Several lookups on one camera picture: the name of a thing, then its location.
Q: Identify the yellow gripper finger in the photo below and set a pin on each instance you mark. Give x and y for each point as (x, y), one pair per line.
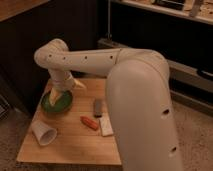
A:
(54, 97)
(79, 84)

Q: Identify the white ceramic cup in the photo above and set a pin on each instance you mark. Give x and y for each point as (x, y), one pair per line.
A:
(44, 133)

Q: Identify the wooden table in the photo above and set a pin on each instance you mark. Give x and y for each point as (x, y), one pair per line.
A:
(75, 142)

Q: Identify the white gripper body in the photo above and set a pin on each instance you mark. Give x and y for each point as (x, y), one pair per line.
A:
(62, 80)

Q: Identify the grey rectangular block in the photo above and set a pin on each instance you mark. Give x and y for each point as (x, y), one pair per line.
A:
(97, 106)

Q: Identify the orange carrot toy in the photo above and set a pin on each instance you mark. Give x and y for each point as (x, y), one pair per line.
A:
(88, 122)

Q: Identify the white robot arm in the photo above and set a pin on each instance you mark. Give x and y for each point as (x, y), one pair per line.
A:
(137, 96)

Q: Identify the shelf with clutter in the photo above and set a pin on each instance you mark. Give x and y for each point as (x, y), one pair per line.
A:
(195, 10)

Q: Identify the beige sponge block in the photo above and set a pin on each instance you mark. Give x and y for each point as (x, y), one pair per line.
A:
(106, 129)

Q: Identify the green ceramic bowl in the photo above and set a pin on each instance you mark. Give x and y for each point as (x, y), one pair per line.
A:
(63, 103)

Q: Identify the dark wooden cabinet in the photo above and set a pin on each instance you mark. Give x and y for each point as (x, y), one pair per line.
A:
(77, 22)

